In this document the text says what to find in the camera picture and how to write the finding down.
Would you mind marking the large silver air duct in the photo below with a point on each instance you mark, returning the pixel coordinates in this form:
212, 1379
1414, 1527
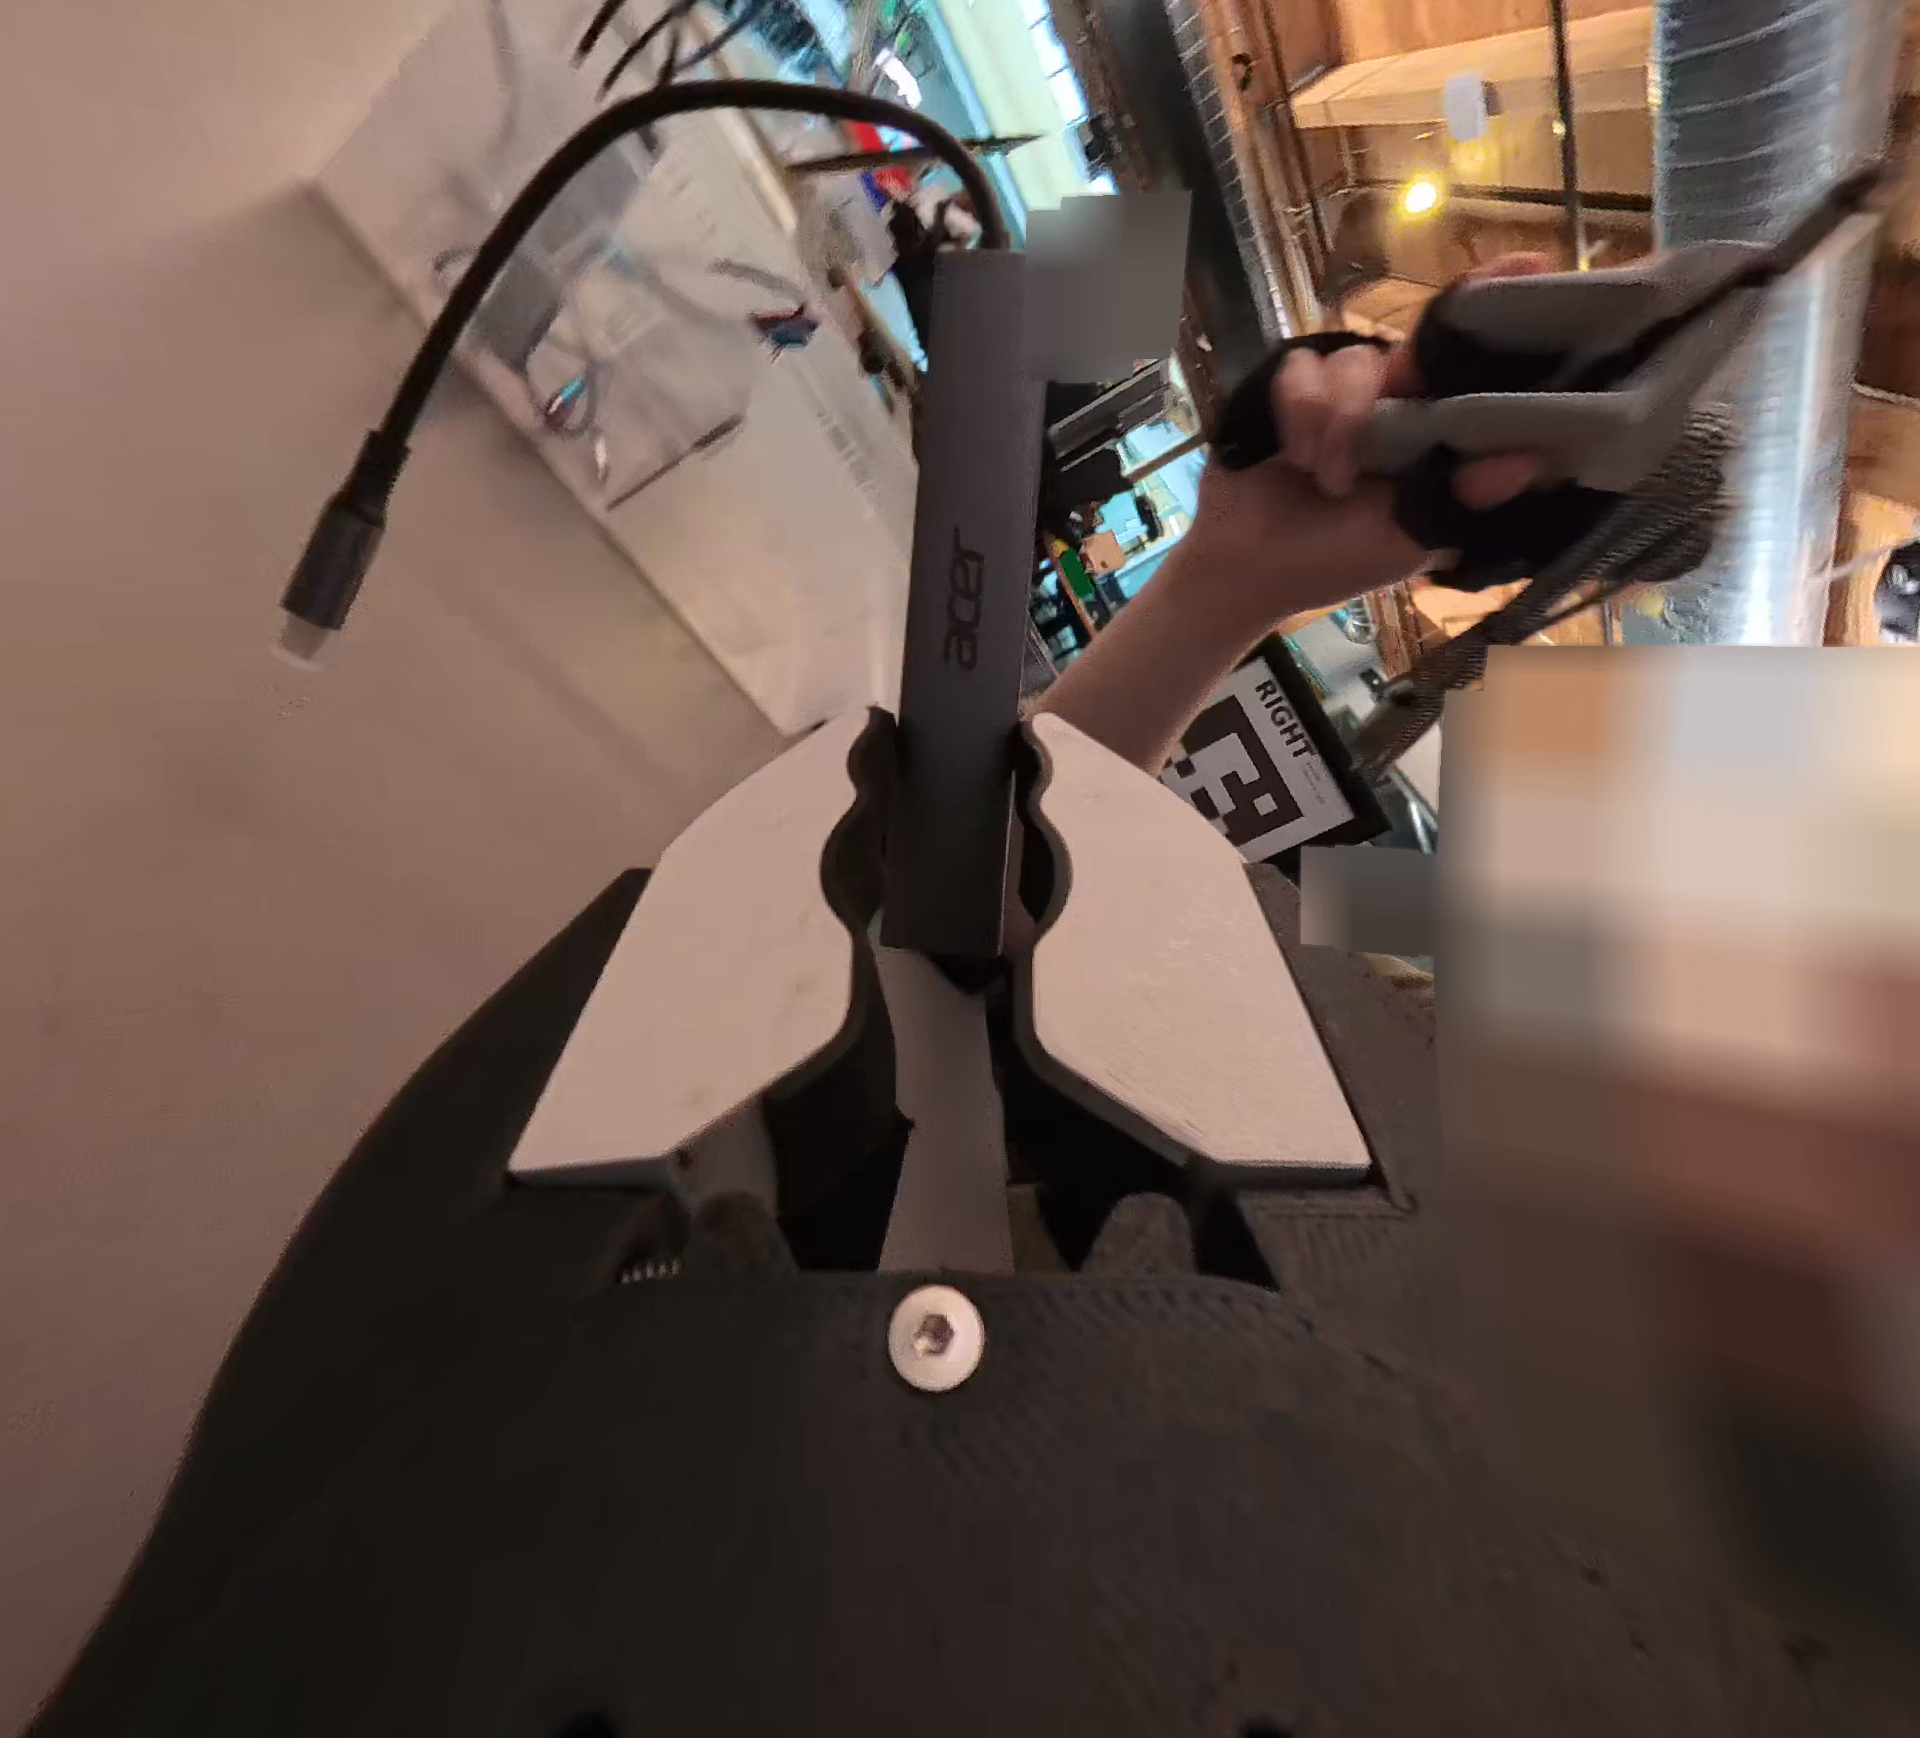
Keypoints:
1756, 42

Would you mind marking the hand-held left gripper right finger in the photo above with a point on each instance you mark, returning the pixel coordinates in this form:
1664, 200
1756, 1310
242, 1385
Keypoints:
1188, 993

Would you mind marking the glowing light bulb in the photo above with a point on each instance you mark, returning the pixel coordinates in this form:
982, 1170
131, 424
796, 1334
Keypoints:
1419, 193

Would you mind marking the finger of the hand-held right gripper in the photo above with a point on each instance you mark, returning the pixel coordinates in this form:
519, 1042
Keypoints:
1651, 308
1694, 421

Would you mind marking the person's right forearm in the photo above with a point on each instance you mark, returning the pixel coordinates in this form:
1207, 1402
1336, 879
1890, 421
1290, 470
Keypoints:
1167, 627

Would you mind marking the narrow silver round duct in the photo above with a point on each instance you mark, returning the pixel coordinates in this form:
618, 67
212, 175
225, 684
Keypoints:
1198, 42

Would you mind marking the clear plastic box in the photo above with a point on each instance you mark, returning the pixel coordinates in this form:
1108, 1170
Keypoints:
631, 266

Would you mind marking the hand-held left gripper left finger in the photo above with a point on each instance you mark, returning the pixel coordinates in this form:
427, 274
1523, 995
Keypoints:
719, 959

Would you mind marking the person's right hand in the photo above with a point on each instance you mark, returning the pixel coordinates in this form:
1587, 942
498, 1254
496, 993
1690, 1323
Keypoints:
1329, 421

